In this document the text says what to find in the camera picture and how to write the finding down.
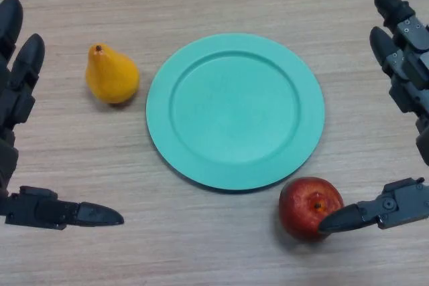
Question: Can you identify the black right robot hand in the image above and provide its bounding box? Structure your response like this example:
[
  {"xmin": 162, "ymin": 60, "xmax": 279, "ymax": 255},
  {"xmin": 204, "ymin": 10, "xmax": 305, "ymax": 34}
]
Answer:
[{"xmin": 317, "ymin": 0, "xmax": 429, "ymax": 235}]

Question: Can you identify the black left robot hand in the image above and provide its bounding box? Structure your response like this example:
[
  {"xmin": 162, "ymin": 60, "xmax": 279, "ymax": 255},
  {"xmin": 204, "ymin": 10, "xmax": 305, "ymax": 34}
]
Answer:
[{"xmin": 0, "ymin": 0, "xmax": 125, "ymax": 231}]

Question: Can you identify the red apple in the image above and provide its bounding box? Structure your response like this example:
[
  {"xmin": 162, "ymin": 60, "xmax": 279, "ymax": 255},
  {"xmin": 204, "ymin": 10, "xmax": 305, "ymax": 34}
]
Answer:
[{"xmin": 278, "ymin": 176, "xmax": 345, "ymax": 243}]

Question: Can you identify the green round plate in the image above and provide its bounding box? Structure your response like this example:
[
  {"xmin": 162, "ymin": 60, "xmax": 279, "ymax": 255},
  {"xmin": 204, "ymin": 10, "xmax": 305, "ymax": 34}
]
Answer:
[{"xmin": 145, "ymin": 33, "xmax": 325, "ymax": 193}]

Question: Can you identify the yellow pear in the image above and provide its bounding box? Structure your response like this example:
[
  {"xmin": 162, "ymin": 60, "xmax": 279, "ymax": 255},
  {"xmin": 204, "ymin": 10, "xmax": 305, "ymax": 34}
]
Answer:
[{"xmin": 84, "ymin": 44, "xmax": 141, "ymax": 104}]

